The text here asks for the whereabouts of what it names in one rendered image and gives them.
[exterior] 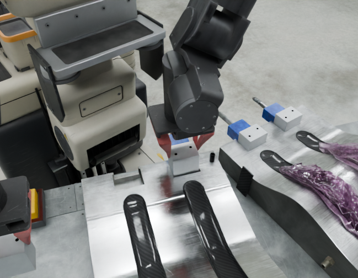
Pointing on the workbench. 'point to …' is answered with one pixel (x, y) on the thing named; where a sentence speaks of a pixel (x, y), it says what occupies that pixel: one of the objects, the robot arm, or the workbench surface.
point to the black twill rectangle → (244, 181)
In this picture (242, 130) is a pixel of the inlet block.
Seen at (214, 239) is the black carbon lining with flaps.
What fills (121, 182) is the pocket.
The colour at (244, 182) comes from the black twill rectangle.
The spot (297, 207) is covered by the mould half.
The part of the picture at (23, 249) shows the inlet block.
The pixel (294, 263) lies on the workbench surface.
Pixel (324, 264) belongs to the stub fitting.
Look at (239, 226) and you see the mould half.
